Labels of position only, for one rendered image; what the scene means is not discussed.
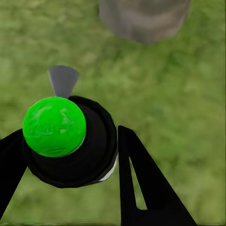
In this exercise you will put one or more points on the pesticide atomizer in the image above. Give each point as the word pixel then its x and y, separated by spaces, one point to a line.
pixel 69 141

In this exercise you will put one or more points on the tree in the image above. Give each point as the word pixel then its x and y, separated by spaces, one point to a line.
pixel 144 21

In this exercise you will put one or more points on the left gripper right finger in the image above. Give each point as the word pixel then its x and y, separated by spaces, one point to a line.
pixel 164 208

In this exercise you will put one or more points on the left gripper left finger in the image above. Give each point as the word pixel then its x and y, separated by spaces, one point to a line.
pixel 12 167

